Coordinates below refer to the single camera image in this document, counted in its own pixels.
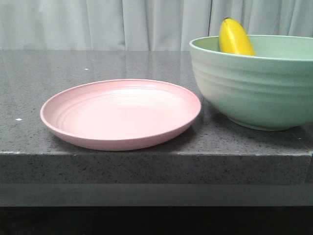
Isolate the green bowl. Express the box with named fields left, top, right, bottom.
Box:
left=189, top=35, right=313, bottom=131

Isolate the pink plate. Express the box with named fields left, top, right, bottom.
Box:
left=40, top=79, right=201, bottom=151

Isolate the white curtain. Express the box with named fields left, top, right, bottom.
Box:
left=0, top=0, right=313, bottom=51

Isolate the yellow banana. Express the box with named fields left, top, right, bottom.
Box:
left=219, top=18, right=255, bottom=56

